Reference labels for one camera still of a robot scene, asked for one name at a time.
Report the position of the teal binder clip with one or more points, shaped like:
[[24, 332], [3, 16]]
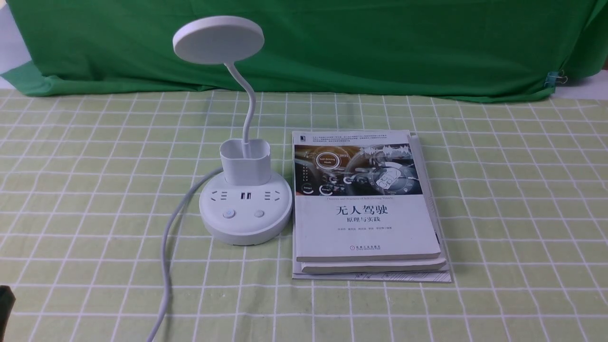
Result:
[[555, 78]]

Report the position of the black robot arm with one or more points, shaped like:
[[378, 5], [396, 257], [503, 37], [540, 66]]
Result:
[[7, 300]]

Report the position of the top white self-driving book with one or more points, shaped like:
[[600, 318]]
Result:
[[365, 218]]

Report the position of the green backdrop cloth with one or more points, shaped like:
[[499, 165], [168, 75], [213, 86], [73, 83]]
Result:
[[482, 51]]

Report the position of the bottom white book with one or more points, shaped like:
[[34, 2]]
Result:
[[370, 277]]

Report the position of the white desk lamp with base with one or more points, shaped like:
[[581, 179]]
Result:
[[246, 202]]

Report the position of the green checkered tablecloth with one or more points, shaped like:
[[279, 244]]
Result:
[[88, 183]]

